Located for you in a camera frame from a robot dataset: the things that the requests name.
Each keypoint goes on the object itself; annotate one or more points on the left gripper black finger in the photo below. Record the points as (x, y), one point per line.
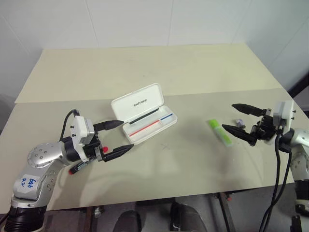
(118, 152)
(108, 125)

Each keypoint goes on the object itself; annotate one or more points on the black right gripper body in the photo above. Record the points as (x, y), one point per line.
(264, 130)

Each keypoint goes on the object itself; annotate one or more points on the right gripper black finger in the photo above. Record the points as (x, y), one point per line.
(248, 110)
(241, 134)

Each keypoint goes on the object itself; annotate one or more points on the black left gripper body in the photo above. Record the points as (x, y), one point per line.
(93, 151)

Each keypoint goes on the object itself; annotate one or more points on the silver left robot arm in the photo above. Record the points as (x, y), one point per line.
(43, 157)

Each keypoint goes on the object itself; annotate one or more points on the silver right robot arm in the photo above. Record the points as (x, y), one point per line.
(300, 145)

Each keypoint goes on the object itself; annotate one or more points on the white open pencil case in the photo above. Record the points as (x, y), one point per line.
(142, 113)

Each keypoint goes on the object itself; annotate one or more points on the small purple grey eraser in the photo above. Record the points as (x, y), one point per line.
(239, 123)

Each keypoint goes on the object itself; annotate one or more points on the green highlighter pen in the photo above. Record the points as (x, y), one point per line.
(220, 133)

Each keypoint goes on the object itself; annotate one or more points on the black marker with red cap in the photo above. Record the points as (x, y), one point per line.
(77, 167)

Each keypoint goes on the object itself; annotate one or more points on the black furniture panel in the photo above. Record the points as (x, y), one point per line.
(299, 84)

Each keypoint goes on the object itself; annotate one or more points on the white label with blue writing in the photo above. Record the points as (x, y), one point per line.
(26, 186)

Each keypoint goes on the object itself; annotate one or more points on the dark rounded shape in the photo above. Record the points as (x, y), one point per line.
(186, 217)

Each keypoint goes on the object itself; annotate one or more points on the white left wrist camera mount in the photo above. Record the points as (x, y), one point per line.
(78, 128)

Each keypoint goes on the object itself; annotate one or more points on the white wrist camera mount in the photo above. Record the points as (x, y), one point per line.
(78, 128)
(285, 112)

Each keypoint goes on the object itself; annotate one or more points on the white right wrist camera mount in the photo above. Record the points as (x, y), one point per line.
(285, 112)

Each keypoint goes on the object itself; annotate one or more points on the small metal table bracket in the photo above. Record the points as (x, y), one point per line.
(99, 211)

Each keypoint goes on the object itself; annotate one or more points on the grey metal table frame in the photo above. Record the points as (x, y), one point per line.
(224, 212)

